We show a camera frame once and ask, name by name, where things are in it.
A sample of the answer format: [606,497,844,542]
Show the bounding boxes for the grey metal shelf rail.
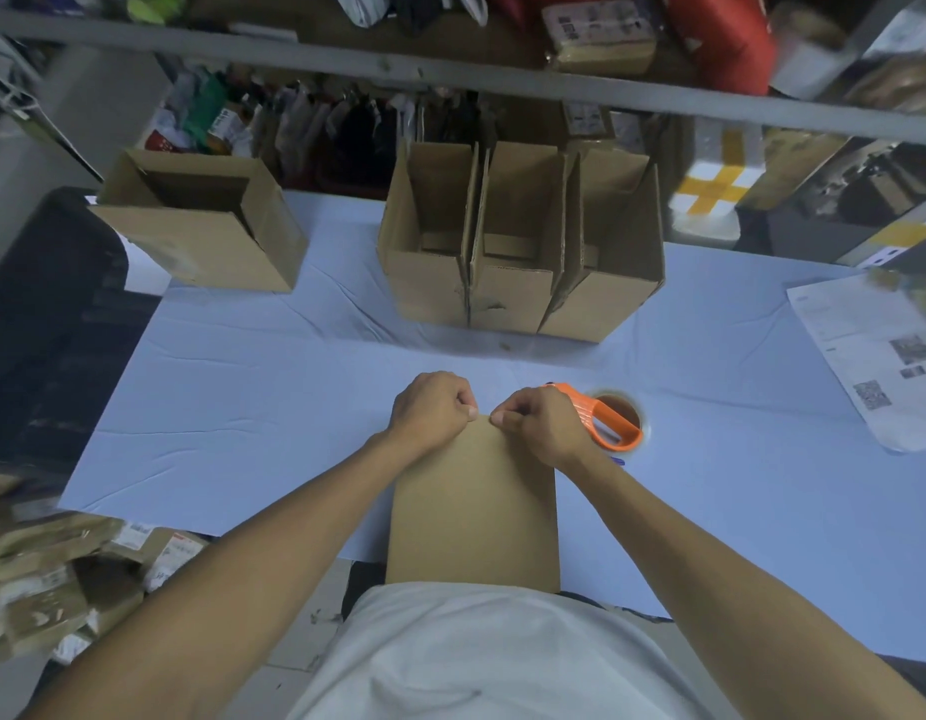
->
[0,8,926,148]

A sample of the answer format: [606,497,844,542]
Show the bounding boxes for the person's right hand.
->
[490,385,604,475]

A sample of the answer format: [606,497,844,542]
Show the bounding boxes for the clear packing tape roll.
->
[587,390,651,452]

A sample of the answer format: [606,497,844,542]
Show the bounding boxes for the pile of brown parcels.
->
[0,472,209,666]

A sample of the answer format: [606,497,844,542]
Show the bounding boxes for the light blue table cloth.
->
[58,190,926,666]

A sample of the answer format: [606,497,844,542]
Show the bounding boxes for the person's right forearm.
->
[563,452,926,720]

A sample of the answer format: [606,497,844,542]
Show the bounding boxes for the narrow open cardboard box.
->
[376,139,481,328]
[468,140,582,336]
[538,148,667,344]

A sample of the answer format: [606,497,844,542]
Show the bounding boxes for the row of bagged parcels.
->
[144,67,502,188]

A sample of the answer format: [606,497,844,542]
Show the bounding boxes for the person's left forearm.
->
[20,429,428,720]

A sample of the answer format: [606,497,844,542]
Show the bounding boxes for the person's white shirt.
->
[286,581,723,720]

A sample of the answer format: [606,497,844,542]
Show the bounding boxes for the brown cardboard box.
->
[385,413,562,595]

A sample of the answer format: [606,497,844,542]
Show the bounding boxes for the white printed paper sheet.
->
[786,272,926,454]

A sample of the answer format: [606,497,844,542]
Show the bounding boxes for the wide open cardboard box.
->
[87,148,310,295]

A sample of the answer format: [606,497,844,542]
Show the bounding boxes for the orange tape dispenser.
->
[545,382,644,453]

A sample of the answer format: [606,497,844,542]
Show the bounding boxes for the white box with yellow tape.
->
[667,116,768,244]

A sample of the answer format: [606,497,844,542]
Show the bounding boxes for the person's left hand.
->
[387,371,480,455]

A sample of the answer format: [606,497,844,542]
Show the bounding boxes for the brown parcel with white label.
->
[541,0,658,76]

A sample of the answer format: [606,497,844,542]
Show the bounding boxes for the red plastic parcel bag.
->
[661,0,778,97]

